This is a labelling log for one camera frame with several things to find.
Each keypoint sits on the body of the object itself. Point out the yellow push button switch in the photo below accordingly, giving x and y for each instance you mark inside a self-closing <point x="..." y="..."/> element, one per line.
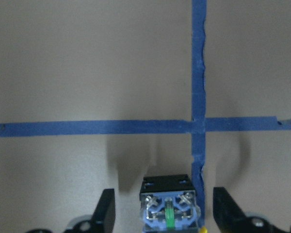
<point x="168" y="205"/>

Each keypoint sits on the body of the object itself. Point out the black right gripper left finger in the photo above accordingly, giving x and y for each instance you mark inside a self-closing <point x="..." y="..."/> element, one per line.
<point x="103" y="218"/>

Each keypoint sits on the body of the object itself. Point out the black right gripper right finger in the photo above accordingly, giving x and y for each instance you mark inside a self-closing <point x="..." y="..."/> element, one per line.
<point x="228" y="216"/>

